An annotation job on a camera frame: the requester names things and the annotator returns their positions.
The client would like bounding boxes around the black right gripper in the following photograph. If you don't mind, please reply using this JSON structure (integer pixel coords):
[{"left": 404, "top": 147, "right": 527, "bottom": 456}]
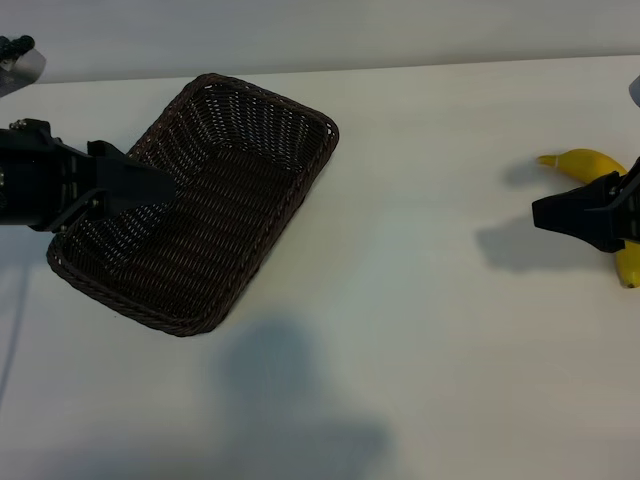
[{"left": 531, "top": 156, "right": 640, "bottom": 254}]

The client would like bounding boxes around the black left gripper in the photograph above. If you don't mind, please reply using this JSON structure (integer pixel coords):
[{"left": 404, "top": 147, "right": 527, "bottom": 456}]
[{"left": 0, "top": 118, "right": 178, "bottom": 234}]

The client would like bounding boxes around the yellow banana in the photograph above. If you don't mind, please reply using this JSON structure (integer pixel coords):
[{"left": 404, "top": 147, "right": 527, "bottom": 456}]
[{"left": 537, "top": 148, "right": 640, "bottom": 290}]

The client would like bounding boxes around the dark brown woven basket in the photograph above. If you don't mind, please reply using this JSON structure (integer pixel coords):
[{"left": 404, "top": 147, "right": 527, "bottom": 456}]
[{"left": 45, "top": 72, "right": 341, "bottom": 338}]

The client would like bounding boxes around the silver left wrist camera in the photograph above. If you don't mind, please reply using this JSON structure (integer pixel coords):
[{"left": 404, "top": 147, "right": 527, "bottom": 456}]
[{"left": 0, "top": 47, "right": 49, "bottom": 97}]

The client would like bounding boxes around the black left wrist camera cable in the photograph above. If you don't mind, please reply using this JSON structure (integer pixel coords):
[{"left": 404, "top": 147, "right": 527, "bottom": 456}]
[{"left": 0, "top": 34, "right": 35, "bottom": 57}]

